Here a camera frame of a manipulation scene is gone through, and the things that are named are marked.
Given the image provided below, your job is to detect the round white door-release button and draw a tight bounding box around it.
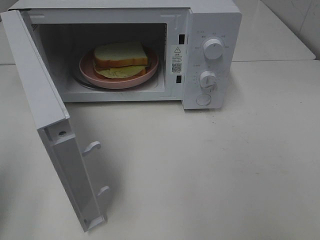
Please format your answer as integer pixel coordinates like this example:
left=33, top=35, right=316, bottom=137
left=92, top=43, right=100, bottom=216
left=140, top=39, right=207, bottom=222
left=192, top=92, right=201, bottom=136
left=196, top=93, right=211, bottom=106

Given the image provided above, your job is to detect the sandwich with lettuce and cheese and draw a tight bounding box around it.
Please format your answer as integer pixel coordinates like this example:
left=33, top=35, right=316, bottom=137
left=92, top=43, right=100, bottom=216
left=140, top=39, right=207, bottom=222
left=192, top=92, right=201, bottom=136
left=93, top=41, right=150, bottom=79

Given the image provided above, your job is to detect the pink round plate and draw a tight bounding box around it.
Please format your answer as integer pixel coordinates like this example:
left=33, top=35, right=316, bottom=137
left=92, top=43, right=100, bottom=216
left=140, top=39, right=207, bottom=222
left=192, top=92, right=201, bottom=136
left=79, top=47, right=160, bottom=90

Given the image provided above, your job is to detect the white microwave door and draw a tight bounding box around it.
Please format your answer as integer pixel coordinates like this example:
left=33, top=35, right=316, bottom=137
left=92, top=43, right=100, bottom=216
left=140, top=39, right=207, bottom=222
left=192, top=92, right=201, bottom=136
left=1, top=10, right=105, bottom=232

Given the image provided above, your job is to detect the lower white microwave knob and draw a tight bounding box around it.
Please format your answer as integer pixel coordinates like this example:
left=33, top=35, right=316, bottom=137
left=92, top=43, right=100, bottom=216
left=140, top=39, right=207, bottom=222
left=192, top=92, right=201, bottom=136
left=199, top=71, right=218, bottom=92

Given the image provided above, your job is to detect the white microwave knob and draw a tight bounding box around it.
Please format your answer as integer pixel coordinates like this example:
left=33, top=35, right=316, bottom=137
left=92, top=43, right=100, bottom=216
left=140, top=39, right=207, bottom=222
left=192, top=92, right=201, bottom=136
left=202, top=36, right=224, bottom=60
left=199, top=71, right=218, bottom=92

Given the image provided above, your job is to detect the white warning label sticker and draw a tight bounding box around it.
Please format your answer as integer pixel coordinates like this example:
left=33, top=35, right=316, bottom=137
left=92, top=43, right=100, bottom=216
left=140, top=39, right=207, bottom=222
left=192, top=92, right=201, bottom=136
left=169, top=44, right=186, bottom=74

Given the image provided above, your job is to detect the white microwave oven body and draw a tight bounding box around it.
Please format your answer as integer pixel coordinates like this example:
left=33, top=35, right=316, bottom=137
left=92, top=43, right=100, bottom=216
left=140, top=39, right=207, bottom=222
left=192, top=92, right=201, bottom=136
left=6, top=0, right=242, bottom=110

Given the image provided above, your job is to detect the upper white microwave knob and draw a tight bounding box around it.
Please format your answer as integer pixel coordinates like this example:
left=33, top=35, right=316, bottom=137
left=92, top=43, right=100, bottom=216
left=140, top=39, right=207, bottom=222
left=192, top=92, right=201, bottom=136
left=202, top=36, right=224, bottom=60

